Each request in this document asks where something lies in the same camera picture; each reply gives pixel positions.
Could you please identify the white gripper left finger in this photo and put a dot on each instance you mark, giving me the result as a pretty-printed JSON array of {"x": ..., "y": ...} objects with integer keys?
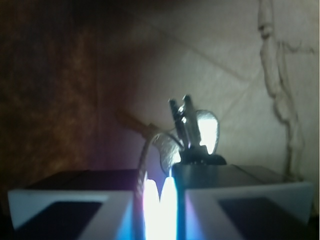
[{"x": 82, "y": 205}]

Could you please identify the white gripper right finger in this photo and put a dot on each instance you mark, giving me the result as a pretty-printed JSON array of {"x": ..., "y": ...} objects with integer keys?
[{"x": 240, "y": 202}]

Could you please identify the brown paper bag bin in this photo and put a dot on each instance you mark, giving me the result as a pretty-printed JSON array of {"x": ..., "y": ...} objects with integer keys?
[{"x": 66, "y": 67}]

